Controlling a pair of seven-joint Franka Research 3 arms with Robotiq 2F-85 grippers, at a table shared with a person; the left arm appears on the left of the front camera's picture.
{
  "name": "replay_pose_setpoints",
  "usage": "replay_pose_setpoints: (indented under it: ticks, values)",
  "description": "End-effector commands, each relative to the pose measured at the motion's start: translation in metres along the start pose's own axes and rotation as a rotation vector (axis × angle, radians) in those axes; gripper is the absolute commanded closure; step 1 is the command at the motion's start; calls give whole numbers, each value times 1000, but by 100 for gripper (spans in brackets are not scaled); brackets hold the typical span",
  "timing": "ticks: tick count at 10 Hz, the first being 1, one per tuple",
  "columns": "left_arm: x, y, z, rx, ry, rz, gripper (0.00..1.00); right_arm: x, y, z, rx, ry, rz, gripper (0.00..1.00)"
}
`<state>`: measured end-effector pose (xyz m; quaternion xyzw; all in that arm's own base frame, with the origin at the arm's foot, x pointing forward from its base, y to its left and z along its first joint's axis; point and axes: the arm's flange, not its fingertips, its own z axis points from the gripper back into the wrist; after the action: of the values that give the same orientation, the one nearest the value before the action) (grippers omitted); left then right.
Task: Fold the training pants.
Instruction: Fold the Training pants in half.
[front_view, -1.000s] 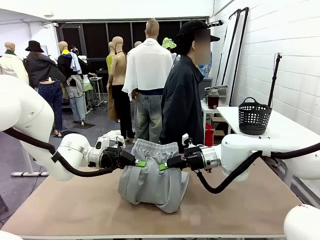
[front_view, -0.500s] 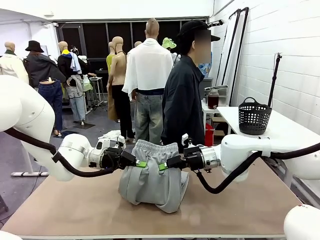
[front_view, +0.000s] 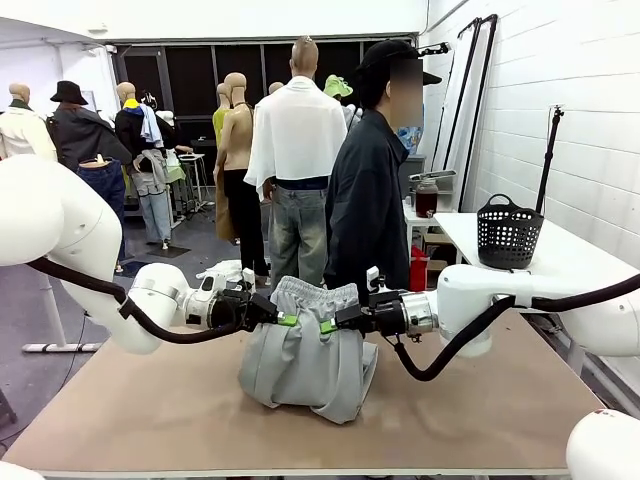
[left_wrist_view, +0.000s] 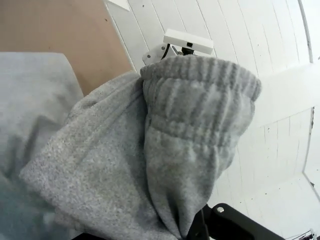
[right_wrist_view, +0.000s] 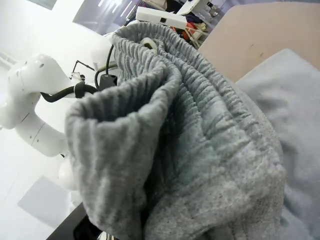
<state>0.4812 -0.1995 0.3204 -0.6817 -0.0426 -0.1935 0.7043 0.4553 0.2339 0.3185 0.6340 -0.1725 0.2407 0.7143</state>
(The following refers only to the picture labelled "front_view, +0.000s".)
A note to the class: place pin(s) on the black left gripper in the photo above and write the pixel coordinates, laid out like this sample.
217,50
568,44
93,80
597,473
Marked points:
232,310

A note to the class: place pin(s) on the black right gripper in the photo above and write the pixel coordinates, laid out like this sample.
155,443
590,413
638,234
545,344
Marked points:
387,315

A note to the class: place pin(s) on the grey training pants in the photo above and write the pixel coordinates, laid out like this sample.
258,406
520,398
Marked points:
300,370

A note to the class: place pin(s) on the black plastic laundry basket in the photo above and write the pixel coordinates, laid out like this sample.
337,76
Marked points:
510,240

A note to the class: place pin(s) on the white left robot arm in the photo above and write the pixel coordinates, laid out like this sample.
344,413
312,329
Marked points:
65,215

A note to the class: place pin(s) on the white cloth on floor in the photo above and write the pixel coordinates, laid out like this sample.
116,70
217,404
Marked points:
222,270

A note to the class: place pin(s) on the red container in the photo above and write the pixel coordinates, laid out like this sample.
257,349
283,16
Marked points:
419,270

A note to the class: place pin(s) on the person in dark shirt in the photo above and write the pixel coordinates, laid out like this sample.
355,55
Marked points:
365,200

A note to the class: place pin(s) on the small white side table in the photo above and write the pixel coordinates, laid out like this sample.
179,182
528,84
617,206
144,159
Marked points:
417,222

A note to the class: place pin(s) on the glass jar with dark liquid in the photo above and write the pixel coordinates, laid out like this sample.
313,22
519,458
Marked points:
426,202

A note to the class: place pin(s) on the grey tray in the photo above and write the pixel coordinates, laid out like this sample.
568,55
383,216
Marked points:
435,175

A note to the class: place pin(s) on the small white table, green cloth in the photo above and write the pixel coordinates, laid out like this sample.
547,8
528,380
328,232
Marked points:
192,157

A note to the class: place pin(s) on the mannequin with white shawl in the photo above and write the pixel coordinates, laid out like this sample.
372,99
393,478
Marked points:
295,130

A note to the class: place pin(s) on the bare mannequin in black trousers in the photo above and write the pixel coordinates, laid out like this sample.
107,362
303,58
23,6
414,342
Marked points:
240,135

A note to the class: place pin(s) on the person in floral blue shirt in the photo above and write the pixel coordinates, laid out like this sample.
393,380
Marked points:
412,140

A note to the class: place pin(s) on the mannequin in yellow top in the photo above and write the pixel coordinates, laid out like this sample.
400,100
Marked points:
220,125

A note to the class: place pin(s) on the half mannequin in blue jeans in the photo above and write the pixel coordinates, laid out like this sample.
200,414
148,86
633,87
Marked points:
107,185

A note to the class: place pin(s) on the small beige mannequin head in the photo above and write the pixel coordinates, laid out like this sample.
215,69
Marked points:
276,88

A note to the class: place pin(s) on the mannequin with yellow scarf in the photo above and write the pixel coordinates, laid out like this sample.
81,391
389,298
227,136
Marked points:
130,130

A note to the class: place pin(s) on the large white table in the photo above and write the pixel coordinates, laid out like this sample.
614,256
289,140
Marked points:
575,240

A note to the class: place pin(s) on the mannequin with black hat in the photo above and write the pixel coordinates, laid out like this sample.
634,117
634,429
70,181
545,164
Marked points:
85,135

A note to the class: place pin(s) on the black tripod stand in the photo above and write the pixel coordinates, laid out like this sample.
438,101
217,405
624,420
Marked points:
550,150

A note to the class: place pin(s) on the mannequin in cream jacket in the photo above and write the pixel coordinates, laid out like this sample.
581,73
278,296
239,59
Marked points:
25,135

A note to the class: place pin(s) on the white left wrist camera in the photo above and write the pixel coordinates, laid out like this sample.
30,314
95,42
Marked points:
248,278

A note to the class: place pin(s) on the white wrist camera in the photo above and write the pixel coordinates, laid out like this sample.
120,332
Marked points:
248,278
373,280

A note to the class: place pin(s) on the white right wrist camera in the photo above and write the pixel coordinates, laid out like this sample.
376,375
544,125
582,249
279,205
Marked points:
373,280

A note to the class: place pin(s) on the tall black metal frame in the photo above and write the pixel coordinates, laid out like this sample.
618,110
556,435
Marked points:
465,75
484,75

